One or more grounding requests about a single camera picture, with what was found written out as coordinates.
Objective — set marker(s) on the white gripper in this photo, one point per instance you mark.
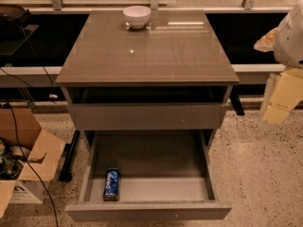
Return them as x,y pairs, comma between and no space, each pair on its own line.
290,42

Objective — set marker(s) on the blue pepsi can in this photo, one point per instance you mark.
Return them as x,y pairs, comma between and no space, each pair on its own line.
111,187

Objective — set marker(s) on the grey drawer cabinet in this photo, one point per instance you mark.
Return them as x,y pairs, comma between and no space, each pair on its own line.
176,59

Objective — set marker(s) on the open grey middle drawer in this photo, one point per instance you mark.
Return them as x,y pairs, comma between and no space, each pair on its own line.
164,175

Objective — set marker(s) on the closed grey top drawer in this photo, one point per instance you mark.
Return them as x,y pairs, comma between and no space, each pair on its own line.
98,117

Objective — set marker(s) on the white ceramic bowl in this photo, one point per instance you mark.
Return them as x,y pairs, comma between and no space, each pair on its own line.
137,16

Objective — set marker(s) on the metal window railing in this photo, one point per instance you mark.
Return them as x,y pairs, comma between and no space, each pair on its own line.
151,0

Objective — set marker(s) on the black table leg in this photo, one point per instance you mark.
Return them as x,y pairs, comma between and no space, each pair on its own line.
69,150

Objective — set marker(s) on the brown cardboard box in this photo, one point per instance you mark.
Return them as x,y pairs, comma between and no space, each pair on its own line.
29,158

